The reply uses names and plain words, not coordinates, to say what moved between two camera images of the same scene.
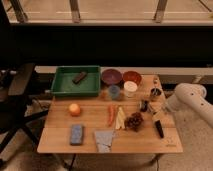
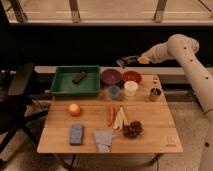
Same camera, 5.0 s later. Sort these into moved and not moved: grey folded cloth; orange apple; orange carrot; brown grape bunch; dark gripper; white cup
Moved: dark gripper; brown grape bunch
Not moved: grey folded cloth; orange apple; white cup; orange carrot
